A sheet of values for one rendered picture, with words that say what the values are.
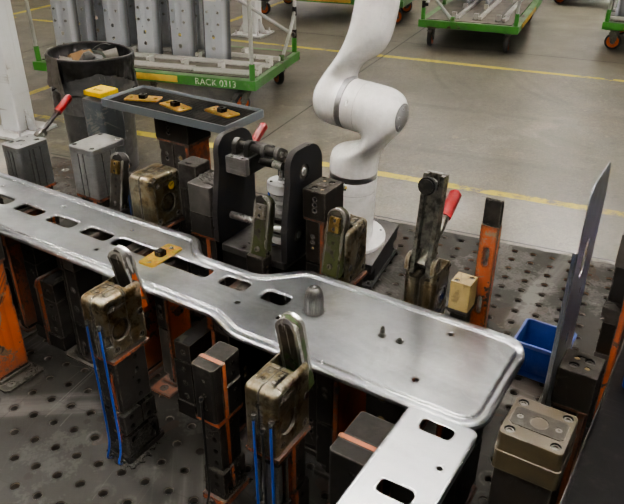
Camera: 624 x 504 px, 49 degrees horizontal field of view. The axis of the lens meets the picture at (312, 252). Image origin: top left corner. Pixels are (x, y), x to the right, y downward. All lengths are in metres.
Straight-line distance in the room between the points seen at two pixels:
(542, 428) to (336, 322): 0.38
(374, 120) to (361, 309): 0.56
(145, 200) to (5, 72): 3.70
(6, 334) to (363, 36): 0.98
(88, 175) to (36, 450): 0.58
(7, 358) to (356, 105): 0.92
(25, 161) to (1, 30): 3.32
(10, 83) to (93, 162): 3.60
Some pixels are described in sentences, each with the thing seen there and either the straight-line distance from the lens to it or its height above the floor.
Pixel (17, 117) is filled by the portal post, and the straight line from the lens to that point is 5.20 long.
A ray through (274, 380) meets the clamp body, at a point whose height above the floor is 1.04.
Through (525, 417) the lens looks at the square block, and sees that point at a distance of 0.89.
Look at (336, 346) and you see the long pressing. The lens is 1.06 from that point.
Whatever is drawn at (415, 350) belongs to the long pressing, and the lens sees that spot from 1.06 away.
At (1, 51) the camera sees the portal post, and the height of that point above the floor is 0.58.
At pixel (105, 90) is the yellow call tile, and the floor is 1.16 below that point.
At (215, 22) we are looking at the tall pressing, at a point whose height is 0.58.
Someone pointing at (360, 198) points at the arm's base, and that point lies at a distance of 1.70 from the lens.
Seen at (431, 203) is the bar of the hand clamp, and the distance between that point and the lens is 1.13.
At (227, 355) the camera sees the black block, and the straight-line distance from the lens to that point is 1.07.
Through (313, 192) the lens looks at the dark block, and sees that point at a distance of 1.27.
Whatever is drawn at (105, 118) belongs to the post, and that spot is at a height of 1.10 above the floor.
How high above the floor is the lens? 1.64
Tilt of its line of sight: 29 degrees down
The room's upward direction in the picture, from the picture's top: straight up
